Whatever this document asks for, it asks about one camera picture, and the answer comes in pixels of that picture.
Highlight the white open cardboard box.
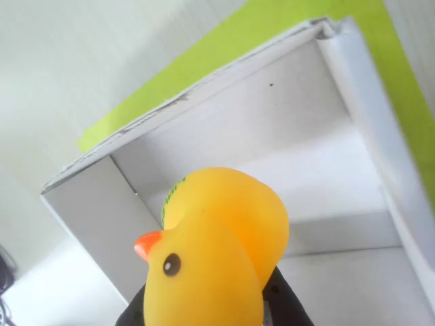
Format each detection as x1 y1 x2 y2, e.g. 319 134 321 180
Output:
40 14 435 326

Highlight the yellow rubber duck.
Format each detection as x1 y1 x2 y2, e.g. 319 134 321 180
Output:
133 166 290 326

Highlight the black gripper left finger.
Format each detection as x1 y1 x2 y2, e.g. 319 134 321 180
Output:
115 283 147 326

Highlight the yellow tape frame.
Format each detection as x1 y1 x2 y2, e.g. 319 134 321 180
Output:
76 0 435 154

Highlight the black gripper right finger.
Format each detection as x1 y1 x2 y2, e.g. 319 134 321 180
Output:
261 266 314 326

